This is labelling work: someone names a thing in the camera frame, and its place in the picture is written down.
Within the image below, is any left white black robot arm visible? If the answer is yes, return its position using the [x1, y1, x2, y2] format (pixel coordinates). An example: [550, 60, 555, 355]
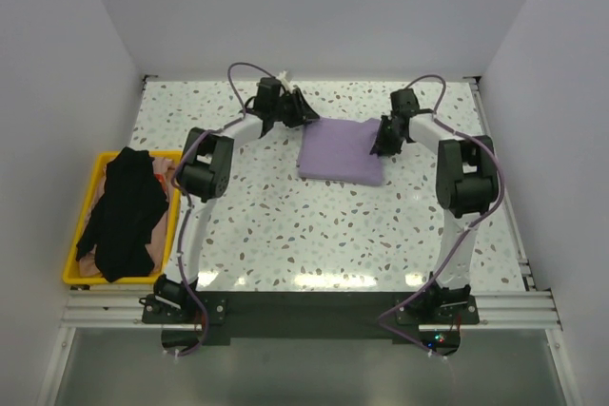
[153, 71, 320, 322]

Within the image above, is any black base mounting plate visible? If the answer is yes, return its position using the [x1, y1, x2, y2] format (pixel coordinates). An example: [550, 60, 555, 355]
[139, 292, 481, 356]

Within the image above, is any purple t shirt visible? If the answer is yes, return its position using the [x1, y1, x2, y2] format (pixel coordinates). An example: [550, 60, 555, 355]
[297, 118, 384, 186]

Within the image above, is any black t shirt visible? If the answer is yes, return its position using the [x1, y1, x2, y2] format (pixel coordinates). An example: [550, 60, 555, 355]
[75, 147, 173, 282]

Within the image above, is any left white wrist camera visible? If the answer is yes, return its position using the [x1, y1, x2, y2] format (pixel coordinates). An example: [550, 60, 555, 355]
[276, 70, 293, 92]

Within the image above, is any yellow plastic tray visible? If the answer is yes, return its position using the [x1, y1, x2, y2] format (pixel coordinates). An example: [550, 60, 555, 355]
[62, 150, 185, 286]

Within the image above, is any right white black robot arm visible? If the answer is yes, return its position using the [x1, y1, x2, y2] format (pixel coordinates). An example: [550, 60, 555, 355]
[370, 88, 503, 323]

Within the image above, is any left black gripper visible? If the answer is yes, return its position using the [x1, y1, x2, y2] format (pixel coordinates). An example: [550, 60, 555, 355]
[271, 87, 319, 128]

